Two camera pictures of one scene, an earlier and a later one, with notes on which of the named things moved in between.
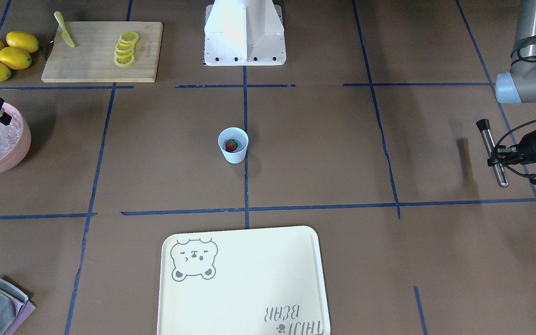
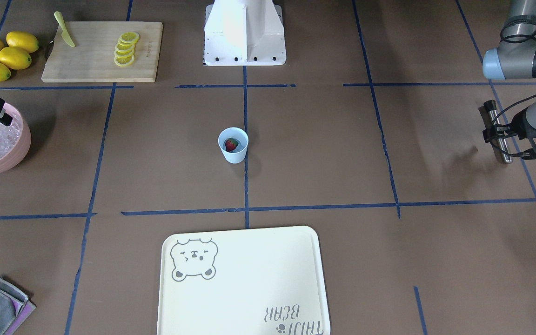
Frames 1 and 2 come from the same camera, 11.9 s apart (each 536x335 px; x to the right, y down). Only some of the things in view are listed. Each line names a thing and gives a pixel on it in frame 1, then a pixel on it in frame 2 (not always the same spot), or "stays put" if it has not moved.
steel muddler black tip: (483, 124) -> (490, 106)
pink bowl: (14, 157) stays put
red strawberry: (231, 145) stays put
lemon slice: (129, 37) stays put
